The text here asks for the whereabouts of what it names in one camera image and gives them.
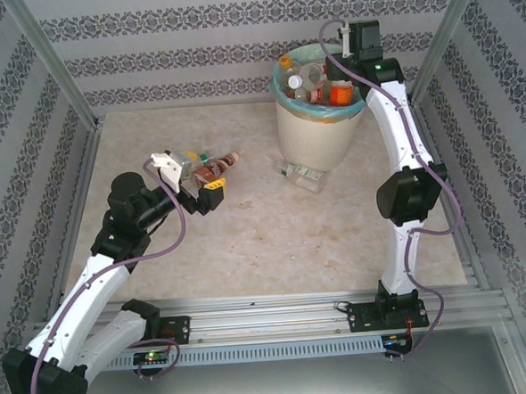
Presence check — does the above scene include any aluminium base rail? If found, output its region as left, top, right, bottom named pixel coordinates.
left=26, top=277, right=517, bottom=355

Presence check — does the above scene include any white slotted cable duct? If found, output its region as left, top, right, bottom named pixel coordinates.
left=70, top=334, right=385, bottom=373

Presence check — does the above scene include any aluminium side rail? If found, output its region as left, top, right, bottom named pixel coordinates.
left=408, top=96, right=493, bottom=293
left=33, top=119, right=115, bottom=321

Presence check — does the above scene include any orange juice plastic bottle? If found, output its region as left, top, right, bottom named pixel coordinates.
left=279, top=54, right=304, bottom=79

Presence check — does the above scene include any clear bottle white red label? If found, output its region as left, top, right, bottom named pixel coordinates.
left=287, top=71, right=330, bottom=108

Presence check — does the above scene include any black mount plate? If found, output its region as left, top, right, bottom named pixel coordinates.
left=109, top=315, right=193, bottom=350
left=342, top=298, right=431, bottom=335

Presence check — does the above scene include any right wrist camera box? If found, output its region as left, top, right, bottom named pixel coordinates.
left=335, top=21, right=354, bottom=62

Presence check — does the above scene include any black right mount plate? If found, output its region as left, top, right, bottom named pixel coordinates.
left=342, top=298, right=431, bottom=335

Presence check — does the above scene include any small circuit board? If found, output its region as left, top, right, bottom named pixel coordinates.
left=382, top=333, right=412, bottom=349
left=133, top=350, right=171, bottom=365

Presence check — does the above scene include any black left mount plate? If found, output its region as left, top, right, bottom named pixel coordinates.
left=109, top=315, right=193, bottom=350

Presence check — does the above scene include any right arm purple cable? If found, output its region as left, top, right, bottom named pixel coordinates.
left=317, top=12, right=473, bottom=365

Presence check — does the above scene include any aluminium frame post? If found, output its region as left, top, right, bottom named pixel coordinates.
left=402, top=0, right=494, bottom=107
left=0, top=0, right=106, bottom=135

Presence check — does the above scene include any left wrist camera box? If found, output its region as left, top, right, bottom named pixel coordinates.
left=150, top=149, right=195, bottom=194

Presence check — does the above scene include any white ribbed waste bin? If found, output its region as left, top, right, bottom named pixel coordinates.
left=270, top=38, right=373, bottom=176

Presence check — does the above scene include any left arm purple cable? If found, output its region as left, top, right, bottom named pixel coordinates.
left=17, top=155, right=198, bottom=394

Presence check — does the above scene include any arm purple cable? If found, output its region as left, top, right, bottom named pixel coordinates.
left=17, top=155, right=198, bottom=394
left=317, top=12, right=473, bottom=365

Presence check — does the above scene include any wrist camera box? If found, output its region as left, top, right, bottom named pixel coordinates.
left=150, top=149, right=195, bottom=194
left=335, top=21, right=354, bottom=62

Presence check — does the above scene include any brown drink plastic bottle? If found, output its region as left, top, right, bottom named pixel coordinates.
left=191, top=150, right=243, bottom=187

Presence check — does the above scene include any clear bottle green white label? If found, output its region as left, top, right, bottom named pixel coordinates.
left=272, top=156, right=327, bottom=198

